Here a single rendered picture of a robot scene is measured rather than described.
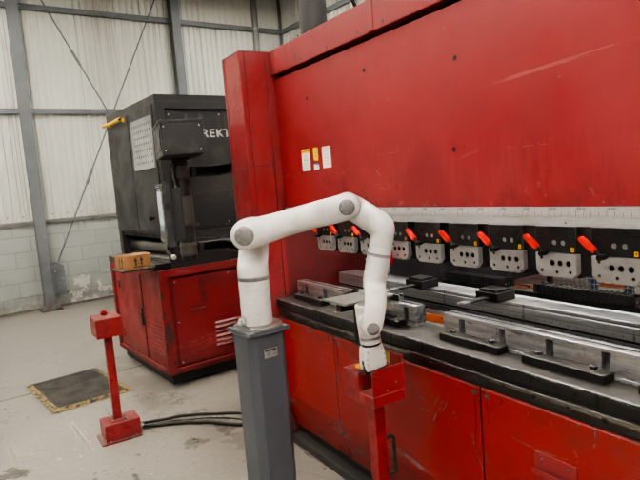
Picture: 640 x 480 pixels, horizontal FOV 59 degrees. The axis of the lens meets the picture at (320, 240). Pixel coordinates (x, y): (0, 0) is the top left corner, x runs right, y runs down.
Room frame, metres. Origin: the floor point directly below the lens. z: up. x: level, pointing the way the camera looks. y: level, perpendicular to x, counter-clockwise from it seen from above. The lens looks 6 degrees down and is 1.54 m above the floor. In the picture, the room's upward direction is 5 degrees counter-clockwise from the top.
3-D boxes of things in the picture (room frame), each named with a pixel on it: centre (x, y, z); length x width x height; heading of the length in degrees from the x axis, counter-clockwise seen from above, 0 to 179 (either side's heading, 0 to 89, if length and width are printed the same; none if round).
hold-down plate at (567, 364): (1.77, -0.75, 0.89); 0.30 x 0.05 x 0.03; 31
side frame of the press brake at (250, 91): (3.59, 0.07, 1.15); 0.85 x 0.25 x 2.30; 121
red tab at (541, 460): (1.70, -0.67, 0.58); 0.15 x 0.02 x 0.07; 31
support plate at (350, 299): (2.58, -0.15, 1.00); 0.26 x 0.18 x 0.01; 121
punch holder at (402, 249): (2.51, -0.37, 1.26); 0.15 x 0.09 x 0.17; 31
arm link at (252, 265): (2.22, 0.27, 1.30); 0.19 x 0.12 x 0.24; 176
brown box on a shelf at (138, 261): (4.38, 1.46, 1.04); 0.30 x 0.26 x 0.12; 35
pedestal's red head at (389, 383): (2.22, -0.17, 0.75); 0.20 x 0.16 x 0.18; 31
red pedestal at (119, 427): (3.57, 1.40, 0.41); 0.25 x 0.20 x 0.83; 121
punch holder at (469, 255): (2.17, -0.58, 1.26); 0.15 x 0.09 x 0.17; 31
